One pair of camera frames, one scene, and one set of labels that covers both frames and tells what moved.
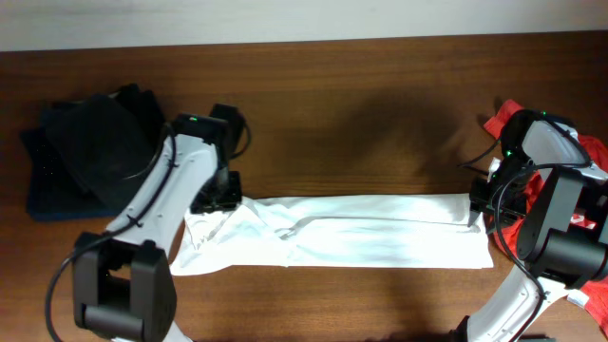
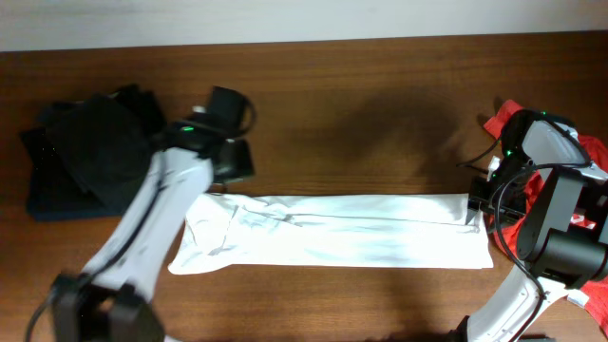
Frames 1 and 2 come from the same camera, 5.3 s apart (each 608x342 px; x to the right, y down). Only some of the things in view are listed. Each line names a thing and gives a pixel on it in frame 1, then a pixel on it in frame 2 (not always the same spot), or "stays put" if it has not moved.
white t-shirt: (424, 231) stays put
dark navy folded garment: (53, 192) stays put
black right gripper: (480, 201) stays put
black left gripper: (227, 202) -> (244, 168)
